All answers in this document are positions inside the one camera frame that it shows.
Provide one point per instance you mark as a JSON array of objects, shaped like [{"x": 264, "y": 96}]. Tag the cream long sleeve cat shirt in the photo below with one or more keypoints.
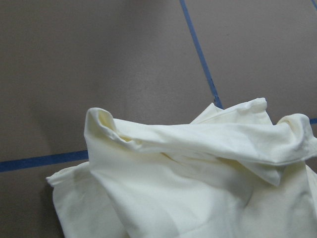
[{"x": 228, "y": 174}]

